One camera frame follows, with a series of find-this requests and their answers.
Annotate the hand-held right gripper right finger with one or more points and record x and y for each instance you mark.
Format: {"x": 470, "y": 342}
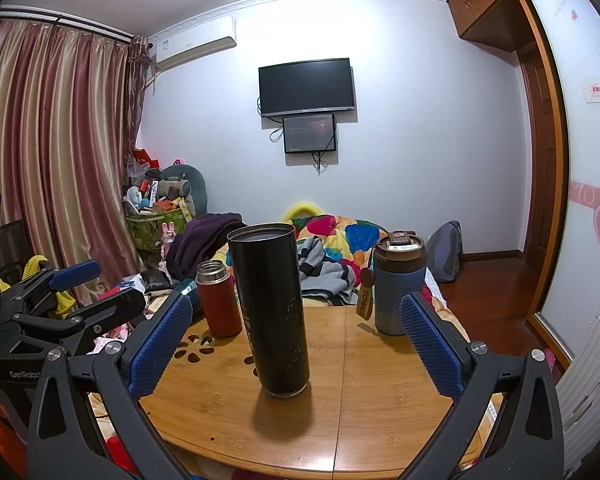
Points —
{"x": 432, "y": 345}

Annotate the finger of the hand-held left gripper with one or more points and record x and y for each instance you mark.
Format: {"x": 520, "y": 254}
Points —
{"x": 115, "y": 306}
{"x": 75, "y": 275}

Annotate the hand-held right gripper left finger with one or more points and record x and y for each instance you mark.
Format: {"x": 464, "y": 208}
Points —
{"x": 162, "y": 345}

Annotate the tall black cup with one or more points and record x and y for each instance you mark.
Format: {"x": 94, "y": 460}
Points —
{"x": 275, "y": 310}

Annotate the yellow cloth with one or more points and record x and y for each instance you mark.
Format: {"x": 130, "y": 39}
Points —
{"x": 35, "y": 265}

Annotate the blue-grey tumbler with tag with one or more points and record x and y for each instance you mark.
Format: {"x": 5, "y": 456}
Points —
{"x": 397, "y": 295}

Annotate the red thermos bottle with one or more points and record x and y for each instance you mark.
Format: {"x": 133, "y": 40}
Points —
{"x": 221, "y": 310}

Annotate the black mesh chair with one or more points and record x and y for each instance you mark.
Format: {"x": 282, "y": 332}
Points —
{"x": 12, "y": 247}

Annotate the green storage basket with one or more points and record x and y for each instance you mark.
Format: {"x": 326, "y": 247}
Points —
{"x": 147, "y": 232}

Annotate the pink rabbit toy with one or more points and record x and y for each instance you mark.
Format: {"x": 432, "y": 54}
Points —
{"x": 168, "y": 234}

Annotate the grey backpack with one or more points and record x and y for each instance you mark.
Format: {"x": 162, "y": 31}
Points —
{"x": 445, "y": 252}

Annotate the dark purple cloth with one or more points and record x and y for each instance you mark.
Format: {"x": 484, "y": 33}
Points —
{"x": 200, "y": 242}

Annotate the pink and gold curtain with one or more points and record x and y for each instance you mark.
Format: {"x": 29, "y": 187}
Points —
{"x": 55, "y": 150}

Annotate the colourful patchwork blanket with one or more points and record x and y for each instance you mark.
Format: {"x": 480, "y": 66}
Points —
{"x": 357, "y": 237}

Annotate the grey striped cloth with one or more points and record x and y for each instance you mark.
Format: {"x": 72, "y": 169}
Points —
{"x": 325, "y": 270}

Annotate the red bag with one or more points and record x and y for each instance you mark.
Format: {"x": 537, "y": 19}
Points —
{"x": 144, "y": 157}

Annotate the grey plush toy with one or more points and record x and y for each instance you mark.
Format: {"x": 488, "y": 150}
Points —
{"x": 190, "y": 185}

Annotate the white ribbed suitcase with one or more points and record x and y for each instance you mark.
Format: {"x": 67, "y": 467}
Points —
{"x": 592, "y": 375}

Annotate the brown wooden door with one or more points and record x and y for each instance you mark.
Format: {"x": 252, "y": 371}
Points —
{"x": 542, "y": 160}

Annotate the frosted wardrobe sliding door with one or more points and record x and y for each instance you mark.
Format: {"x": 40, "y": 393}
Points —
{"x": 585, "y": 160}

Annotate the white air conditioner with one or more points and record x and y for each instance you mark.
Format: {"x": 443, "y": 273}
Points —
{"x": 192, "y": 42}

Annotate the wooden overhead cabinet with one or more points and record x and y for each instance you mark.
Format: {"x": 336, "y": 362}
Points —
{"x": 485, "y": 5}

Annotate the small black wall monitor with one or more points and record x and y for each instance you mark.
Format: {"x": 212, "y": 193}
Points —
{"x": 310, "y": 132}

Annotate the curtain rail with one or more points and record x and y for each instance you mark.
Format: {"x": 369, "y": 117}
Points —
{"x": 65, "y": 24}

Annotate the black wall television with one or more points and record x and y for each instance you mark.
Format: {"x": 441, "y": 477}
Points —
{"x": 307, "y": 85}

